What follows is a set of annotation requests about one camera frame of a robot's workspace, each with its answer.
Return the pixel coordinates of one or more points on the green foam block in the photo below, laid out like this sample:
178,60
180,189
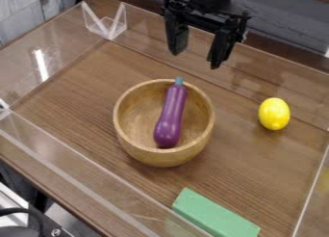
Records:
212,217

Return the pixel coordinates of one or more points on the purple toy eggplant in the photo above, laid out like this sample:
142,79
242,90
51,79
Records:
168,127

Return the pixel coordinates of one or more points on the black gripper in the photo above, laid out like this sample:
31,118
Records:
208,15

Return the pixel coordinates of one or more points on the brown wooden bowl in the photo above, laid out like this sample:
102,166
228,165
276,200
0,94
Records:
136,114

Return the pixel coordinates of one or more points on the clear acrylic wall panel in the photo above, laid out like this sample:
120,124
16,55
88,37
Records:
116,209

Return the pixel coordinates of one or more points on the clear acrylic corner bracket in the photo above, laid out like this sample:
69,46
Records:
105,27

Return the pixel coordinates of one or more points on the yellow toy lemon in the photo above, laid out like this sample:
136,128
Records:
273,113

